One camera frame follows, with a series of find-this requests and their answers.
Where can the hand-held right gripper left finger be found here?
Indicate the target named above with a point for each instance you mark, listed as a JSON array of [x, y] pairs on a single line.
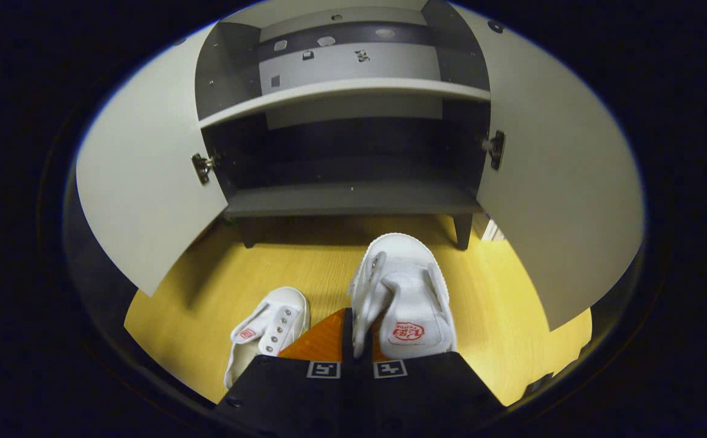
[[286, 395]]

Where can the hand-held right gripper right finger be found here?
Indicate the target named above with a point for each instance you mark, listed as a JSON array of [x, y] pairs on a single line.
[[426, 389]]

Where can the white canvas shoe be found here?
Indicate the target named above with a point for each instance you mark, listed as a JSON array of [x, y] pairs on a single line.
[[280, 316], [408, 286]]

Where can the white shoe cabinet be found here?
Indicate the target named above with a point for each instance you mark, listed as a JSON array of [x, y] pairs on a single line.
[[353, 198]]

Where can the white shoe cabinet door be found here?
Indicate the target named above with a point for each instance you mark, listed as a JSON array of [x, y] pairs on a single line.
[[146, 170], [560, 182]]

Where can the white book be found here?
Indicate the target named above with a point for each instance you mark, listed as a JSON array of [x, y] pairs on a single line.
[[493, 231]]

